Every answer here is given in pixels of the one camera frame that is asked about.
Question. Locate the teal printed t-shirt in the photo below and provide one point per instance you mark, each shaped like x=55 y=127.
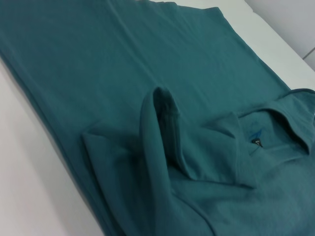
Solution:
x=147 y=98

